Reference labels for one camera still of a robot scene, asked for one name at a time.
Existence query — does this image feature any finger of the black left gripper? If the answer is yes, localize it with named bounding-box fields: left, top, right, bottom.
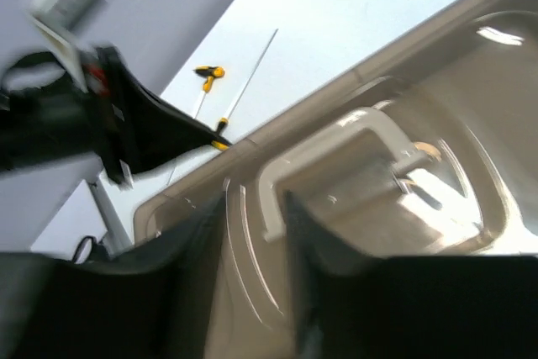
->
left=113, top=50, right=231, bottom=174

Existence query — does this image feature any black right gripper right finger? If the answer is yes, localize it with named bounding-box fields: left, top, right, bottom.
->
left=285, top=193, right=537, bottom=358

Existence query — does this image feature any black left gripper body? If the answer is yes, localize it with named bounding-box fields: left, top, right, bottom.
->
left=1, top=50, right=126, bottom=184

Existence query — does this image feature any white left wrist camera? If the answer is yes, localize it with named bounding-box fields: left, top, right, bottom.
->
left=28, top=0, right=105, bottom=92

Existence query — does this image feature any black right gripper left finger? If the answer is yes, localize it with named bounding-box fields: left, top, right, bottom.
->
left=1, top=195, right=225, bottom=358

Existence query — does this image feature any long yellow black T-handle key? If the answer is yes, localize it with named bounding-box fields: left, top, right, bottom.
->
left=191, top=28, right=279, bottom=135

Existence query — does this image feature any yellow black T-handle hex key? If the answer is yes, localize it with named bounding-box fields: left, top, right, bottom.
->
left=193, top=66, right=225, bottom=118

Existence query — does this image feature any beige plastic toolbox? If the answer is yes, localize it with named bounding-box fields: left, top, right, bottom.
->
left=134, top=0, right=537, bottom=358

